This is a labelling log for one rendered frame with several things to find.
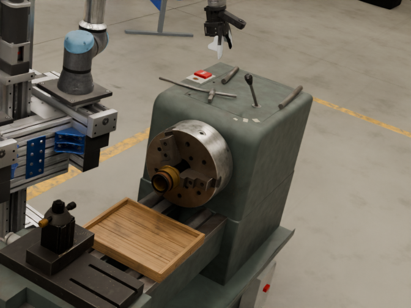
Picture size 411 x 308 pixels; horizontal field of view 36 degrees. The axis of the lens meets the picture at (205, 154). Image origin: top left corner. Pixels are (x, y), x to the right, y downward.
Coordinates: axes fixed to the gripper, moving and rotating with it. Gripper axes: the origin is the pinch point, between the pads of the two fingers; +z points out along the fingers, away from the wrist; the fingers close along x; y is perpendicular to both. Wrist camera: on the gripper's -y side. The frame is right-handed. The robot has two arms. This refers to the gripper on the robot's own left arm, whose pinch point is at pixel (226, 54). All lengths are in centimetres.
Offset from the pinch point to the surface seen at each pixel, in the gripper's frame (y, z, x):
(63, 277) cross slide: 19, 37, 108
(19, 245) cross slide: 38, 32, 102
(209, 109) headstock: 1.2, 15.5, 21.6
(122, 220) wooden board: 25, 46, 60
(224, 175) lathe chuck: -10, 34, 41
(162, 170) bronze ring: 8, 27, 55
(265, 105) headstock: -15.8, 20.9, 1.8
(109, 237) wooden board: 24, 46, 72
